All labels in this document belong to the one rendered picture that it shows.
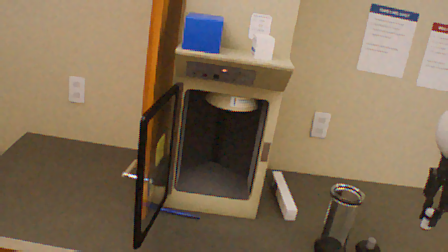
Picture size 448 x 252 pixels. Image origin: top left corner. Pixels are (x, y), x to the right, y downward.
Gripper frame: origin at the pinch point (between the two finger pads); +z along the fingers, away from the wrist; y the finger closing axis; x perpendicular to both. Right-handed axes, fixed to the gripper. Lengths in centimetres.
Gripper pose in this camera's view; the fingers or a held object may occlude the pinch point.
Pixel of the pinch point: (430, 213)
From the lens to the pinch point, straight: 145.8
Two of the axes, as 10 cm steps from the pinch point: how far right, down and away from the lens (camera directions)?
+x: 9.5, 0.3, 3.2
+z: -1.6, 9.1, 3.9
